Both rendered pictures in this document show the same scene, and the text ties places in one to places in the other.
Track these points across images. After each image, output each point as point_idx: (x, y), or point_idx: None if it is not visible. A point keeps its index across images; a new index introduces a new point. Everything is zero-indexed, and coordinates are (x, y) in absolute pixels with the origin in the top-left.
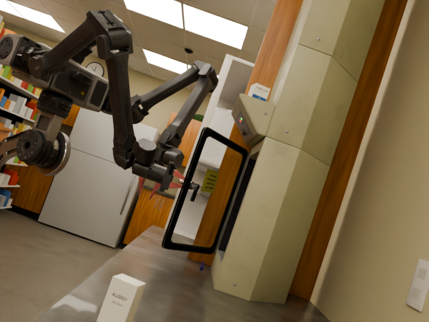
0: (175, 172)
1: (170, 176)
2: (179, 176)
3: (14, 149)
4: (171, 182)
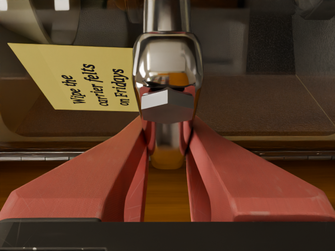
0: (36, 194)
1: (122, 248)
2: (97, 161)
3: None
4: (235, 201)
